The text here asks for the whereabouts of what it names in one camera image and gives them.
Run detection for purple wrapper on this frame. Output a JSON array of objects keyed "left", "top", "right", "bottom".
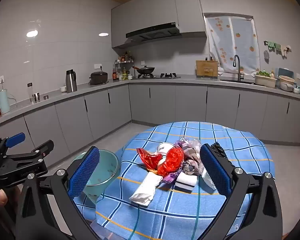
[{"left": 162, "top": 170, "right": 184, "bottom": 184}]

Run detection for blue plaid tablecloth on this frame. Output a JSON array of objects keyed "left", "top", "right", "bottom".
[{"left": 74, "top": 121, "right": 276, "bottom": 240}]

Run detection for wooden knife block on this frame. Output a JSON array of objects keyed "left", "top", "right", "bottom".
[{"left": 195, "top": 59, "right": 219, "bottom": 78}]

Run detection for grey kitchen base cabinets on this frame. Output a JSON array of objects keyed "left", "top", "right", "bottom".
[{"left": 0, "top": 74, "right": 300, "bottom": 161}]

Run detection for black range hood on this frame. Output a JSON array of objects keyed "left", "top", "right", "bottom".
[{"left": 126, "top": 22, "right": 182, "bottom": 43}]

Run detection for black rice cooker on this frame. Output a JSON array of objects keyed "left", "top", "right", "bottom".
[{"left": 89, "top": 71, "right": 109, "bottom": 85}]

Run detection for steel thermos jug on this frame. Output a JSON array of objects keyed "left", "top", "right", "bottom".
[{"left": 66, "top": 69, "right": 78, "bottom": 93}]

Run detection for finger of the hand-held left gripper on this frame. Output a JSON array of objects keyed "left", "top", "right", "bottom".
[
  {"left": 0, "top": 132, "right": 26, "bottom": 153},
  {"left": 4, "top": 140, "right": 55, "bottom": 166}
]

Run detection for light blue electric kettle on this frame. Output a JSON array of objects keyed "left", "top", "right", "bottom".
[{"left": 0, "top": 89, "right": 17, "bottom": 115}]

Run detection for white crumpled tissue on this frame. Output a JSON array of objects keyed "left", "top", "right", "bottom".
[{"left": 129, "top": 172, "right": 164, "bottom": 207}]

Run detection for red plastic bag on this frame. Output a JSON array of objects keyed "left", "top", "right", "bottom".
[{"left": 157, "top": 147, "right": 185, "bottom": 177}]

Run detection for black wok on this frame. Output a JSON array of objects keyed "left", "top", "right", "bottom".
[{"left": 132, "top": 65, "right": 156, "bottom": 78}]

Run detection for black kitchen faucet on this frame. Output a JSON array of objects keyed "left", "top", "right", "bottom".
[{"left": 233, "top": 54, "right": 244, "bottom": 82}]

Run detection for hanging dish cloths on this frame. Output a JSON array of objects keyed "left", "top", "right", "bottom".
[{"left": 264, "top": 40, "right": 292, "bottom": 57}]

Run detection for plaid cloth rag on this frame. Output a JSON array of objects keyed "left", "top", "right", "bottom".
[{"left": 174, "top": 141, "right": 203, "bottom": 176}]

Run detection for fruit print curtain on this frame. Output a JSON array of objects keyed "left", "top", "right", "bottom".
[{"left": 205, "top": 17, "right": 261, "bottom": 73}]

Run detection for gas stove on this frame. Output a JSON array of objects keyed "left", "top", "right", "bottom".
[{"left": 132, "top": 73, "right": 181, "bottom": 80}]

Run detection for orange-red foil wrapper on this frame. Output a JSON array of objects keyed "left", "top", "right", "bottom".
[{"left": 136, "top": 148, "right": 163, "bottom": 173}]

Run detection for white serrated-edge wrapper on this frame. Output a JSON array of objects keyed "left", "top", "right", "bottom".
[{"left": 201, "top": 167, "right": 218, "bottom": 191}]

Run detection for clear plastic bag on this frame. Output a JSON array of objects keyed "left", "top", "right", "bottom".
[{"left": 187, "top": 139, "right": 203, "bottom": 161}]

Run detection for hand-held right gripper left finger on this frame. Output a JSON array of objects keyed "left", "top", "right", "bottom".
[{"left": 15, "top": 146, "right": 102, "bottom": 240}]

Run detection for glass bottle with black lid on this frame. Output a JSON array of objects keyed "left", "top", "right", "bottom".
[{"left": 27, "top": 82, "right": 35, "bottom": 103}]

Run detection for basin with green vegetables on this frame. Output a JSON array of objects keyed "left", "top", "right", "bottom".
[{"left": 254, "top": 70, "right": 278, "bottom": 89}]

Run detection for white paper cup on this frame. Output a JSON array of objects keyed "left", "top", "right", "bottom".
[{"left": 157, "top": 142, "right": 176, "bottom": 156}]

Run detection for stack of bowls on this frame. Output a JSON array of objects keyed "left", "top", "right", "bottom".
[{"left": 278, "top": 75, "right": 296, "bottom": 92}]

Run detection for light teal trash bin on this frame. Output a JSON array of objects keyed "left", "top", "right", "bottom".
[{"left": 72, "top": 149, "right": 120, "bottom": 206}]

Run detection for corner spice rack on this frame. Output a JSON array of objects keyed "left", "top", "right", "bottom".
[{"left": 115, "top": 51, "right": 135, "bottom": 81}]

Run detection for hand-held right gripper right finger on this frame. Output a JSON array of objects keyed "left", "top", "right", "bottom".
[{"left": 190, "top": 144, "right": 283, "bottom": 240}]

